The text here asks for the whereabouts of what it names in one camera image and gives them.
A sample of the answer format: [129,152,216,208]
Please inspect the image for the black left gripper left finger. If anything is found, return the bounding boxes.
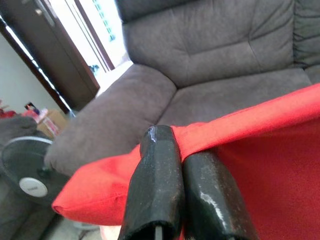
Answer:
[117,124,186,240]

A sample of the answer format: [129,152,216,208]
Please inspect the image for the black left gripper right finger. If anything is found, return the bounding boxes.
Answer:
[182,151,260,240]

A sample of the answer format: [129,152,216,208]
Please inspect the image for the red pillow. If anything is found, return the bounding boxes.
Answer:
[51,83,320,240]

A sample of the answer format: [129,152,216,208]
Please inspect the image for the cardboard box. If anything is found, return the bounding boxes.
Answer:
[36,109,68,139]

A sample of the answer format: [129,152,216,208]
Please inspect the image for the black electric fan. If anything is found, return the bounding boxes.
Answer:
[0,136,72,207]

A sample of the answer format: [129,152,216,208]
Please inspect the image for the red packages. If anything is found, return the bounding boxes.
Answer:
[21,107,48,123]

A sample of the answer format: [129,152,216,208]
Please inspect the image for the dark wooden door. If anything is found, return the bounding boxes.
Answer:
[0,0,101,115]

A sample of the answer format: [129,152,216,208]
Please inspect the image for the brown door frame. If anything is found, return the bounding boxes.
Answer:
[73,0,116,71]

